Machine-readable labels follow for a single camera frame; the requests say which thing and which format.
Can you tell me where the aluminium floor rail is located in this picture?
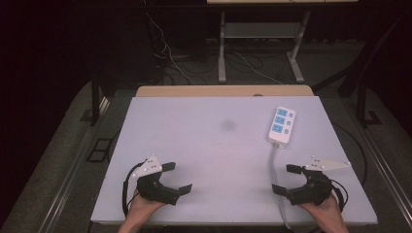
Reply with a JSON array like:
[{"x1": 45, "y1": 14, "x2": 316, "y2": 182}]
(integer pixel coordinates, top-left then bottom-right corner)
[
  {"x1": 37, "y1": 96, "x2": 112, "y2": 233},
  {"x1": 342, "y1": 103, "x2": 412, "y2": 222}
]

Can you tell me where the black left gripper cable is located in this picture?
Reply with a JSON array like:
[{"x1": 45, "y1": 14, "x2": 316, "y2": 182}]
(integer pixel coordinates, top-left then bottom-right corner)
[{"x1": 121, "y1": 161, "x2": 146, "y2": 218}]

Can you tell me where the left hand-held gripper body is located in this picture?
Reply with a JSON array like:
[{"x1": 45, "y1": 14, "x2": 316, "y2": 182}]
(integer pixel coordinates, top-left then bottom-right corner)
[{"x1": 131, "y1": 154, "x2": 181, "y2": 207}]

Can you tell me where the short white floor cable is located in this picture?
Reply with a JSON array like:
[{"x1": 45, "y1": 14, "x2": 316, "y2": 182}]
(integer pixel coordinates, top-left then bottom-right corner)
[{"x1": 232, "y1": 51, "x2": 284, "y2": 86}]

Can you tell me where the grey power strip cable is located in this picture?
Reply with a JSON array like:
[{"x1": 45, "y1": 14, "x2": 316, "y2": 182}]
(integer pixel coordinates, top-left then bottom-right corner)
[{"x1": 269, "y1": 144, "x2": 293, "y2": 231}]

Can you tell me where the person's right hand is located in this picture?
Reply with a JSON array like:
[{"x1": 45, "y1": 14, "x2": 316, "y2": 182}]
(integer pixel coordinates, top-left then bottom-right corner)
[{"x1": 298, "y1": 193, "x2": 344, "y2": 226}]

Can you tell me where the long white floor cable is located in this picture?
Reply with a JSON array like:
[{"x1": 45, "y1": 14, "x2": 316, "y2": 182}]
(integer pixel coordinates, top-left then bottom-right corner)
[{"x1": 145, "y1": 12, "x2": 196, "y2": 86}]

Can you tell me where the grey metal desk frame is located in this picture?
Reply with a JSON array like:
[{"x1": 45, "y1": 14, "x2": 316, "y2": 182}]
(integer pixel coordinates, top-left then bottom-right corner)
[{"x1": 218, "y1": 11, "x2": 311, "y2": 84}]

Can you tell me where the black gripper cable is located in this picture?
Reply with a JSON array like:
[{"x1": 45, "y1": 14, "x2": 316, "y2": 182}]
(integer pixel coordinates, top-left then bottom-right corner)
[
  {"x1": 329, "y1": 179, "x2": 350, "y2": 214},
  {"x1": 121, "y1": 161, "x2": 146, "y2": 218}
]

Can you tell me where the black floor cable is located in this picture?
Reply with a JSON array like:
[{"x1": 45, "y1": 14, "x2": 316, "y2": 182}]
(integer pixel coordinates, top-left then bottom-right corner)
[{"x1": 332, "y1": 121, "x2": 369, "y2": 188}]

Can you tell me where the black floor bracket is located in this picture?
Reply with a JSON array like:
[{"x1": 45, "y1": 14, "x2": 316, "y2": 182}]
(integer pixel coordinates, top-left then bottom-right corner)
[{"x1": 86, "y1": 138, "x2": 114, "y2": 163}]

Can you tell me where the person's left hand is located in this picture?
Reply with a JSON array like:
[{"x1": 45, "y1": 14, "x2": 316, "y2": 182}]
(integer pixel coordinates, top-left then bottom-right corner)
[{"x1": 124, "y1": 191, "x2": 167, "y2": 226}]

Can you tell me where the wooden table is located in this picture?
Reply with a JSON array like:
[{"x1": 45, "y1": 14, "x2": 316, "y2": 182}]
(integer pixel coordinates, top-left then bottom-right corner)
[{"x1": 90, "y1": 84, "x2": 379, "y2": 227}]

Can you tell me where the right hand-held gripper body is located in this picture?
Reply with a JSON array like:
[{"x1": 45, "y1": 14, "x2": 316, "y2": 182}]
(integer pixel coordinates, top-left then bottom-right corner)
[{"x1": 286, "y1": 154, "x2": 353, "y2": 207}]

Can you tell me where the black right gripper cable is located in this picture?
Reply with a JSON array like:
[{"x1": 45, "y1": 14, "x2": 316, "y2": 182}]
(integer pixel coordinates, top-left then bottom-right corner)
[{"x1": 329, "y1": 179, "x2": 350, "y2": 214}]

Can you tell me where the white power strip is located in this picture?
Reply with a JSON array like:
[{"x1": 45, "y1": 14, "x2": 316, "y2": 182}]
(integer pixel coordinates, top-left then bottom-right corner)
[{"x1": 266, "y1": 106, "x2": 296, "y2": 150}]

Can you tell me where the black metal stand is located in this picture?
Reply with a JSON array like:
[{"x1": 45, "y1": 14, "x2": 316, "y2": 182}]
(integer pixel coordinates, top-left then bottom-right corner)
[
  {"x1": 354, "y1": 13, "x2": 412, "y2": 128},
  {"x1": 80, "y1": 61, "x2": 113, "y2": 127}
]

